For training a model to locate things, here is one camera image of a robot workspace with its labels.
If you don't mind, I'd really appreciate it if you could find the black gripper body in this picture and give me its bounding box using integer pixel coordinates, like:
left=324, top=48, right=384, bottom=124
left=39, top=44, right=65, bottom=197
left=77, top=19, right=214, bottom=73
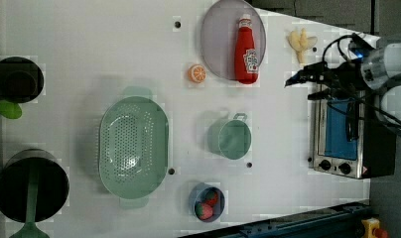
left=324, top=60, right=367, bottom=99

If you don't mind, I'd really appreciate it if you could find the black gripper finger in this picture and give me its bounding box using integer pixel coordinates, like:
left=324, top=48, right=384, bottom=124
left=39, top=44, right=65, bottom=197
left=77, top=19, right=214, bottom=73
left=285, top=62, right=327, bottom=87
left=308, top=89, right=333, bottom=101

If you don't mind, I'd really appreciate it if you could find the red plush ketchup bottle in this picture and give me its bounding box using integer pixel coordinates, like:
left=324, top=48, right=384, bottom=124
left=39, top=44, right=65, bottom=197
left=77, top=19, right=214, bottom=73
left=234, top=14, right=259, bottom=84

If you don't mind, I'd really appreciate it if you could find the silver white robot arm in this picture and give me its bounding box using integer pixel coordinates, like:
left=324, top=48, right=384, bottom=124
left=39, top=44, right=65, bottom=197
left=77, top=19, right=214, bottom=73
left=285, top=34, right=401, bottom=103

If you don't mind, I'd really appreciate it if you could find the grey round plate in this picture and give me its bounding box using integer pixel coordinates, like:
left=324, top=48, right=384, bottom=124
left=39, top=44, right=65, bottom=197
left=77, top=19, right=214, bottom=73
left=200, top=0, right=266, bottom=80

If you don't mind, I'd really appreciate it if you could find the peeled banana toy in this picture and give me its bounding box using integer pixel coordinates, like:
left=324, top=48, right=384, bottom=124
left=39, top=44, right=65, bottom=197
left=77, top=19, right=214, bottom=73
left=287, top=28, right=318, bottom=66

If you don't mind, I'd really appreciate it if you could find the silver toaster oven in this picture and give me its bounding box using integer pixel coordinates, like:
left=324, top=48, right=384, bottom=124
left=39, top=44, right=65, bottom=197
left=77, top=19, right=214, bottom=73
left=313, top=98, right=396, bottom=179

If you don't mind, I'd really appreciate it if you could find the orange slice toy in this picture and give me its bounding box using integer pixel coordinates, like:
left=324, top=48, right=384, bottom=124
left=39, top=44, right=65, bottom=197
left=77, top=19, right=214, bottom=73
left=188, top=64, right=206, bottom=83

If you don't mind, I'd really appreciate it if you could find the yellow red clamp tool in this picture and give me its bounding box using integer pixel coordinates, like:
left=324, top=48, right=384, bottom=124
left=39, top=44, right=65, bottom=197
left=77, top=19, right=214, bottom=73
left=361, top=218, right=389, bottom=238

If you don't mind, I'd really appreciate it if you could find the upper strawberry toy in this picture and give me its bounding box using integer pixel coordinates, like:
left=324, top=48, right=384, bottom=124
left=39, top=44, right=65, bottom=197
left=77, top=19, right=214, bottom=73
left=204, top=190, right=218, bottom=207

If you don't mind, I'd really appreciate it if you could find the strawberry toy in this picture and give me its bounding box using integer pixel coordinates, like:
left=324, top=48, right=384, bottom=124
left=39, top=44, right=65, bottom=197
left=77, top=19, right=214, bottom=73
left=195, top=203, right=213, bottom=220
left=204, top=190, right=218, bottom=207

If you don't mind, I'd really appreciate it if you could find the blue bowl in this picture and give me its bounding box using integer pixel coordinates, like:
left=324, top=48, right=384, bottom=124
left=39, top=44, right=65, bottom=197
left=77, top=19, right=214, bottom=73
left=189, top=182, right=225, bottom=223

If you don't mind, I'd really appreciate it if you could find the lower strawberry toy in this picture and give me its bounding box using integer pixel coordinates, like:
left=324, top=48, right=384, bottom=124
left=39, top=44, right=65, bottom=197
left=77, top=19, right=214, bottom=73
left=195, top=203, right=213, bottom=220

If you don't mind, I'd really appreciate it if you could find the green perforated colander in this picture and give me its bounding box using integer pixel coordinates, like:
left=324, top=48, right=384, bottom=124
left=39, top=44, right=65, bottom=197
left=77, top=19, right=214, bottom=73
left=98, top=86, right=169, bottom=209

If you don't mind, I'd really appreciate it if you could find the small black pot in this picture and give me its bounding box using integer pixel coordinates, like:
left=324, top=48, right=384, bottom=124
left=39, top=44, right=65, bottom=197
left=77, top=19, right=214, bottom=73
left=0, top=57, right=45, bottom=103

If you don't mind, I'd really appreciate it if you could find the green lime toy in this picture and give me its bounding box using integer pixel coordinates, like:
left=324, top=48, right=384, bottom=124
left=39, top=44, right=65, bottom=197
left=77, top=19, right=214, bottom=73
left=0, top=100, right=22, bottom=119

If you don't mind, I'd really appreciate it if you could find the large black pot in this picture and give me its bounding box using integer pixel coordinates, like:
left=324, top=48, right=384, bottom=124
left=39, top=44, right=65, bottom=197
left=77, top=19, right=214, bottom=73
left=0, top=149, right=69, bottom=223

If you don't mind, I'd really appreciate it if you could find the green ladle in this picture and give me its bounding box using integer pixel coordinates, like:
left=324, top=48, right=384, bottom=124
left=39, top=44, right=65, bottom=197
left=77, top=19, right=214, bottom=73
left=9, top=163, right=50, bottom=238

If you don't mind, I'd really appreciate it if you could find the green cup with handle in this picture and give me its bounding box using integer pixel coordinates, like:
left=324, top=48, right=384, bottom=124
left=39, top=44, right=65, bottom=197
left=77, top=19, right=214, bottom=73
left=206, top=113, right=252, bottom=160

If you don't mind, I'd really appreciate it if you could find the blue metal frame rail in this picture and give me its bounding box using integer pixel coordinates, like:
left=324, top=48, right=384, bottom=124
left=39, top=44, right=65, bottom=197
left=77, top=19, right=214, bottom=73
left=180, top=202, right=373, bottom=238

